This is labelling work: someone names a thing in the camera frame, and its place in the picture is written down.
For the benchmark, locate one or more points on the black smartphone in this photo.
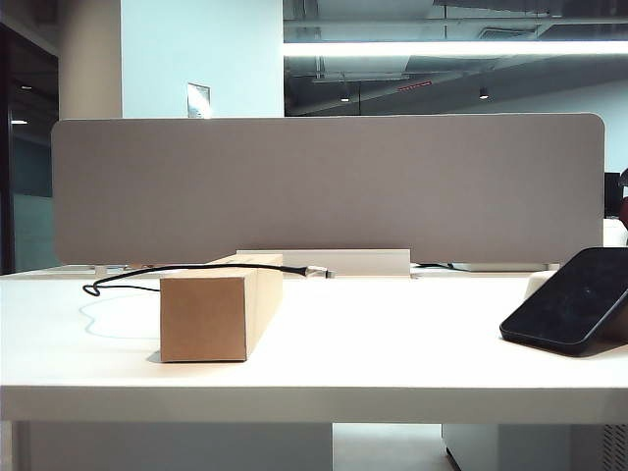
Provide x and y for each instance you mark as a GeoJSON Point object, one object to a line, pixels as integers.
{"type": "Point", "coordinates": [569, 304]}

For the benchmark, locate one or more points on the grey fabric desk divider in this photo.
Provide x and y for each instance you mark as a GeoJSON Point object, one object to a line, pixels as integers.
{"type": "Point", "coordinates": [343, 186]}

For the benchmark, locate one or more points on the brown cardboard box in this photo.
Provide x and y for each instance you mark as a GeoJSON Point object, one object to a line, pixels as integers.
{"type": "Point", "coordinates": [206, 319]}

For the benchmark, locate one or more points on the long ceiling light strip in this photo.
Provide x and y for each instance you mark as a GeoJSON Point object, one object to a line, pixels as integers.
{"type": "Point", "coordinates": [441, 48]}

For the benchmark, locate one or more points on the beige pulp tray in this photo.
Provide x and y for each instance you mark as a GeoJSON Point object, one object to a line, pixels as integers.
{"type": "Point", "coordinates": [539, 284]}

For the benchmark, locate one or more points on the white rounded object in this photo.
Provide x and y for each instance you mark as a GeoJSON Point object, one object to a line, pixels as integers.
{"type": "Point", "coordinates": [613, 233]}

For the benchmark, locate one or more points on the black computer monitor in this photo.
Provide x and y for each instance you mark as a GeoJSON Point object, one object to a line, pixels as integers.
{"type": "Point", "coordinates": [612, 193]}

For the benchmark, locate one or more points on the white under-desk cabinet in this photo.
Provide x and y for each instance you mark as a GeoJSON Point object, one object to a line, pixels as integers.
{"type": "Point", "coordinates": [530, 449]}

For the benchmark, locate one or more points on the person in dark clothes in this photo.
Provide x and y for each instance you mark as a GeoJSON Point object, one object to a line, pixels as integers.
{"type": "Point", "coordinates": [624, 211]}

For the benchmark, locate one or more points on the white wall poster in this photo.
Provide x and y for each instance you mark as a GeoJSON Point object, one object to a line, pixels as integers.
{"type": "Point", "coordinates": [198, 100]}

